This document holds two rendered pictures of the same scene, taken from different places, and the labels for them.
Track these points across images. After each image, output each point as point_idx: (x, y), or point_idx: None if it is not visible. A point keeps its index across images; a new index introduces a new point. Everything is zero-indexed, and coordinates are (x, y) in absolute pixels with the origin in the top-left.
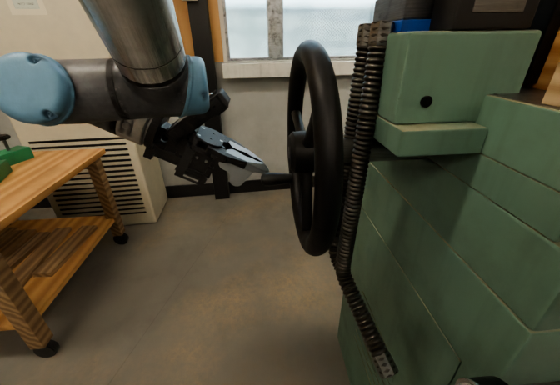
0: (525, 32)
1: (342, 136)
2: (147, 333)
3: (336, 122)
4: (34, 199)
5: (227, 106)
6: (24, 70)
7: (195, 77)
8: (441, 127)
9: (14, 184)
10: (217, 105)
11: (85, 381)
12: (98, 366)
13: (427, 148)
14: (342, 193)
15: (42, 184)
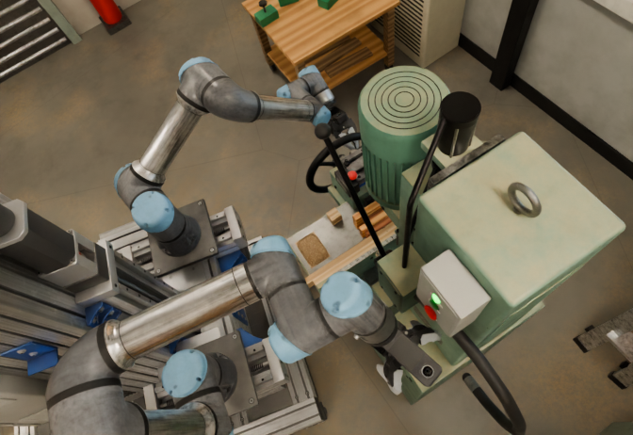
0: (348, 197)
1: (310, 175)
2: (348, 148)
3: (309, 171)
4: (329, 43)
5: (339, 123)
6: (282, 96)
7: (315, 121)
8: (335, 196)
9: (332, 18)
10: (335, 120)
11: (314, 144)
12: (321, 142)
13: (332, 197)
14: (309, 185)
15: (340, 29)
